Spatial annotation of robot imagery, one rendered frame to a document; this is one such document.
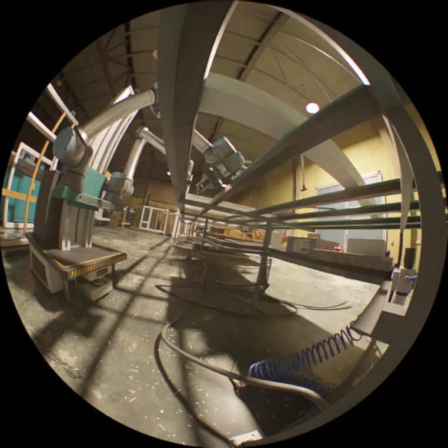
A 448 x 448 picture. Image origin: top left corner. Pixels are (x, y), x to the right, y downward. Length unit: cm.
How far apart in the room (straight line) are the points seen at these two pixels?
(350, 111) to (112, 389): 94
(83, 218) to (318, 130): 138
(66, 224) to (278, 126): 120
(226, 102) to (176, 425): 87
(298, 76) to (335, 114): 820
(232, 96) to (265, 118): 8
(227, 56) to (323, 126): 791
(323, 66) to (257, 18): 354
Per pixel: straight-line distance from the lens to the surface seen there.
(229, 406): 68
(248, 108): 28
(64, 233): 115
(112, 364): 77
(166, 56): 22
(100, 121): 83
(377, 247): 60
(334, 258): 61
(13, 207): 384
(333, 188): 776
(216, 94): 27
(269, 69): 819
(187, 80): 22
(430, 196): 17
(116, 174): 127
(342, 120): 25
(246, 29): 778
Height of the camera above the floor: 64
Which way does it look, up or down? 4 degrees up
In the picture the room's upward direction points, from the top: 9 degrees clockwise
